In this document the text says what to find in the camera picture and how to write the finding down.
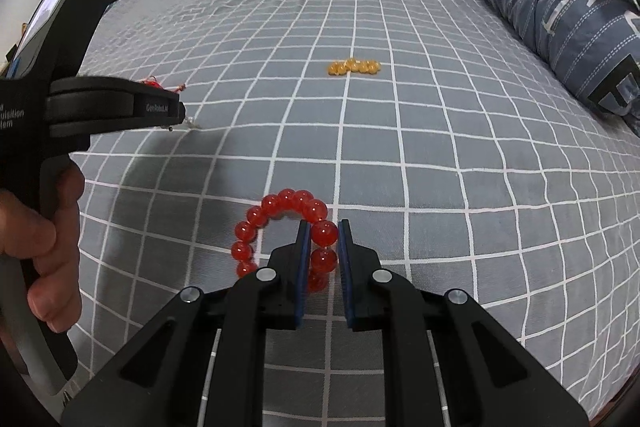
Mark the grey checked bed sheet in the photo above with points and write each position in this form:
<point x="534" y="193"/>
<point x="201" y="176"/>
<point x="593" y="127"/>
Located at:
<point x="425" y="187"/>

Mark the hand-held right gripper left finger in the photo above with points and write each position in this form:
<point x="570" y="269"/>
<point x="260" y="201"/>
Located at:
<point x="300" y="267"/>

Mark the grey blue folded quilt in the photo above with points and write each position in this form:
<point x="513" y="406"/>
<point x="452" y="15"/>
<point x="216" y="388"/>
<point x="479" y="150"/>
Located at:
<point x="550" y="17"/>

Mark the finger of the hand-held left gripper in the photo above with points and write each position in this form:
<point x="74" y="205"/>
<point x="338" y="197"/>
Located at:
<point x="150" y="107"/>

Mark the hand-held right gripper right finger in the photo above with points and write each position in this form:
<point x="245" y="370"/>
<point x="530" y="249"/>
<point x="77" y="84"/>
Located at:
<point x="344" y="267"/>

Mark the person's left hand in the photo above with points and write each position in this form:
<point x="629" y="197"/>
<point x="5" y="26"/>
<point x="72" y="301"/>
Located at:
<point x="57" y="257"/>

